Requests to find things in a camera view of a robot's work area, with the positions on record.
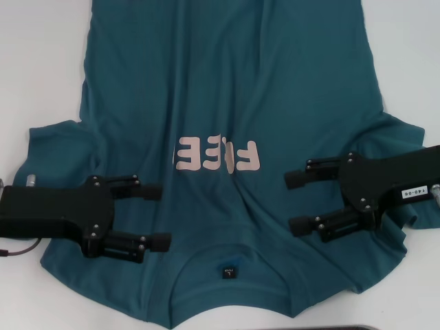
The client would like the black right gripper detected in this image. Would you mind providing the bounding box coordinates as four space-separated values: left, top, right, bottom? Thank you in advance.
284 146 440 243

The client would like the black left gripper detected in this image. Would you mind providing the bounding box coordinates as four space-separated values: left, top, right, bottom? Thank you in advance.
0 174 163 258

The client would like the teal t-shirt with pink lettering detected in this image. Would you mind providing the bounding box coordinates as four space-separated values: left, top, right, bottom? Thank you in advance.
13 0 429 330

